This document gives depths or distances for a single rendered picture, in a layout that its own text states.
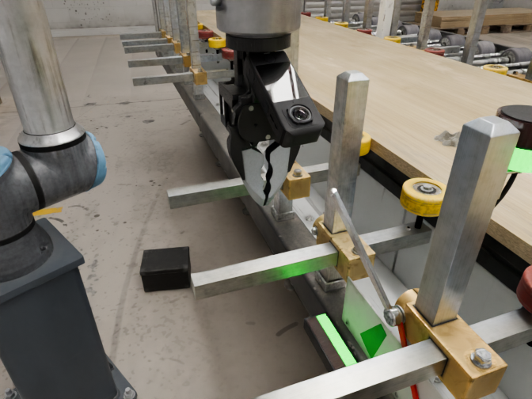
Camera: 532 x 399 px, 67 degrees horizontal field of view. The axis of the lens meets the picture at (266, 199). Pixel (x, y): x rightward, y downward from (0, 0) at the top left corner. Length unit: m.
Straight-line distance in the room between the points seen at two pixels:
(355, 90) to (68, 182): 0.74
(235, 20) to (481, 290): 0.60
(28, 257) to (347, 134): 0.80
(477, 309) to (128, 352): 1.23
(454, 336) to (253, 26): 0.41
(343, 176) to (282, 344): 1.04
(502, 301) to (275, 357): 0.98
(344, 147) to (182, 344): 1.17
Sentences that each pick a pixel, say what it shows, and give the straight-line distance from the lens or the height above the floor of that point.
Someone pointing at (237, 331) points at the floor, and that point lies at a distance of 1.65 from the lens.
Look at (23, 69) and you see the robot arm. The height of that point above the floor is 1.04.
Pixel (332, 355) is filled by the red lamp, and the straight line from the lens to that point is 0.70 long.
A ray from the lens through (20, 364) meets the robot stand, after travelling 1.26.
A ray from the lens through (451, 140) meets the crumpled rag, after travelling 0.95.
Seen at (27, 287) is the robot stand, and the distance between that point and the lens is 1.11.
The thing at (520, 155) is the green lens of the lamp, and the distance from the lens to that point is 0.45.
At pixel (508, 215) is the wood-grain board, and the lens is 0.74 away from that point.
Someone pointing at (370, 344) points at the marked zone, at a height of 0.73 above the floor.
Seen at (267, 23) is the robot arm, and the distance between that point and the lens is 0.43.
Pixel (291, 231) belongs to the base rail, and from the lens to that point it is 0.94.
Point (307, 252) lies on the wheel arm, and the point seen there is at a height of 0.83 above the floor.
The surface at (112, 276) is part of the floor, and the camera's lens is 1.99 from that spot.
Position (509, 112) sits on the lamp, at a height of 1.12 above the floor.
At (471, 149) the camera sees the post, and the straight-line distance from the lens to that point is 0.43.
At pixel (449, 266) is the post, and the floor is 0.96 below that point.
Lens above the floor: 1.25
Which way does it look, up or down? 31 degrees down
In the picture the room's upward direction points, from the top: straight up
